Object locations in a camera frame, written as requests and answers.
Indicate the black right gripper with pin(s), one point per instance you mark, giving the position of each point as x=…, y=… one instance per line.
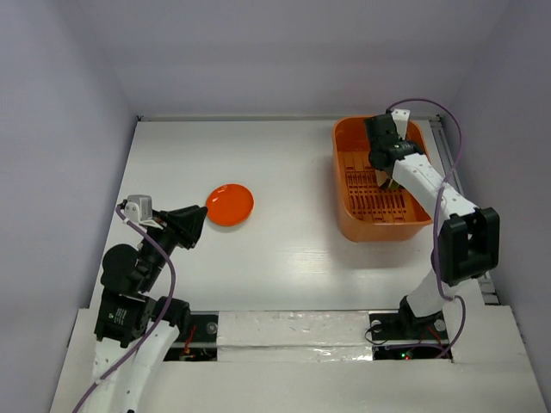
x=383, y=130

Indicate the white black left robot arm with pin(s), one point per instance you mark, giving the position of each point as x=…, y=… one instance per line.
x=139, y=317

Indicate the base electronics wiring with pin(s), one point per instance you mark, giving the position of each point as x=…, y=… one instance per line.
x=409, y=350
x=191, y=344

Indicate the silver foil covered beam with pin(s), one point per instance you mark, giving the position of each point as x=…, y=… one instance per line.
x=293, y=336

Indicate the right base electronics wiring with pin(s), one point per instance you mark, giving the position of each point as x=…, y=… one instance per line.
x=409, y=350

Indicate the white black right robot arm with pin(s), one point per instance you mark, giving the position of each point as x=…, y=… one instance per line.
x=412, y=169

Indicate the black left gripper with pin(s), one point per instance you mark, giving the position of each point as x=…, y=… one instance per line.
x=185, y=224

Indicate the orange plate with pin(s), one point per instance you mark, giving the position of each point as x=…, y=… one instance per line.
x=230, y=204

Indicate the orange plastic dish rack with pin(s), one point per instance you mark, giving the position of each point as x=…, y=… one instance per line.
x=366, y=212

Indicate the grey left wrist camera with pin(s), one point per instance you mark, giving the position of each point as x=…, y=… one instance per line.
x=138, y=208

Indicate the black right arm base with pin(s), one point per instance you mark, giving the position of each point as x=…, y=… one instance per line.
x=403, y=325

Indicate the amber plate with black motif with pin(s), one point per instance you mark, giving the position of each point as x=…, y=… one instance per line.
x=383, y=180

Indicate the left base electronics wiring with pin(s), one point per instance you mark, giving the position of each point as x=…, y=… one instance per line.
x=191, y=344

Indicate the aluminium rail right edge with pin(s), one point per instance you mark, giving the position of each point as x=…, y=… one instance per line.
x=466, y=236

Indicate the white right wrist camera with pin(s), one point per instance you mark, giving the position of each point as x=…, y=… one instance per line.
x=401, y=119

